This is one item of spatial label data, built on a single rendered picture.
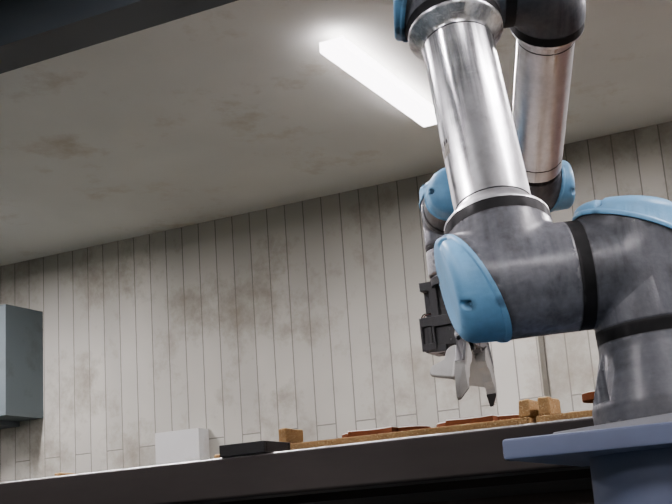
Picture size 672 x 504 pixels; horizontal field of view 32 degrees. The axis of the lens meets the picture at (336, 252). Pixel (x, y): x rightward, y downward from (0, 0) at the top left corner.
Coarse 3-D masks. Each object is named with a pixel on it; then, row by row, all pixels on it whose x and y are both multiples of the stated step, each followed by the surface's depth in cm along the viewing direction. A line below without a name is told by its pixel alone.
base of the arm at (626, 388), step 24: (600, 336) 118; (624, 336) 115; (648, 336) 114; (600, 360) 119; (624, 360) 115; (648, 360) 113; (600, 384) 118; (624, 384) 113; (648, 384) 112; (600, 408) 116; (624, 408) 113; (648, 408) 111
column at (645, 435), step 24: (576, 432) 108; (600, 432) 107; (624, 432) 106; (648, 432) 105; (504, 456) 111; (528, 456) 110; (552, 456) 110; (576, 456) 113; (600, 456) 114; (624, 456) 111; (648, 456) 109; (600, 480) 114; (624, 480) 111; (648, 480) 109
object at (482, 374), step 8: (472, 352) 181; (488, 352) 181; (472, 360) 181; (480, 360) 179; (488, 360) 180; (472, 368) 182; (480, 368) 180; (488, 368) 180; (472, 376) 182; (480, 376) 182; (488, 376) 180; (472, 384) 183; (480, 384) 182; (488, 384) 181; (488, 392) 181; (496, 392) 181; (488, 400) 181
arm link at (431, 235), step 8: (424, 184) 183; (424, 192) 182; (424, 216) 178; (424, 224) 181; (424, 232) 182; (432, 232) 180; (440, 232) 178; (424, 240) 182; (432, 240) 180; (432, 248) 182
